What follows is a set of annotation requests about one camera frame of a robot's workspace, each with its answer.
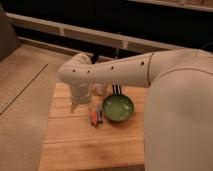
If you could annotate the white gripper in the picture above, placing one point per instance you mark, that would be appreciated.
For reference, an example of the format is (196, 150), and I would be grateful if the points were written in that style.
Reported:
(80, 94)

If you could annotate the black white striped eraser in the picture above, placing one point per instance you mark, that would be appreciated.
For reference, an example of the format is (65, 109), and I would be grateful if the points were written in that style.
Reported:
(116, 89)

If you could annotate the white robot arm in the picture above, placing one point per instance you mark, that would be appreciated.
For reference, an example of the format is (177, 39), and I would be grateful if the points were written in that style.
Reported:
(178, 112)

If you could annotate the white ceramic cup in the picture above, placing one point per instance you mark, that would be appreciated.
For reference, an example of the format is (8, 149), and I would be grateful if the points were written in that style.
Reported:
(101, 89)

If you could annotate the orange marker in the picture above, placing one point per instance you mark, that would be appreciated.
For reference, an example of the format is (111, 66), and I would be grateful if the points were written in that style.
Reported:
(93, 117)

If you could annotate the grey blue stapler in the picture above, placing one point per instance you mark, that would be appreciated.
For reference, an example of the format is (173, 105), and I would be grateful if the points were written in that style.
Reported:
(99, 114)

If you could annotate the wooden table board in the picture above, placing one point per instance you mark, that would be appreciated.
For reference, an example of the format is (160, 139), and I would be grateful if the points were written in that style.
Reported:
(73, 144)

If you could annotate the green bowl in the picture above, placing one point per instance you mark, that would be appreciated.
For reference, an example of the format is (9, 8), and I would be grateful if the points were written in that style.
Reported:
(118, 107)

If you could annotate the white window rail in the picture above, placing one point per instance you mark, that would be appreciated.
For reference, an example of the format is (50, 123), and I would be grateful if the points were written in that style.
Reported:
(89, 35)

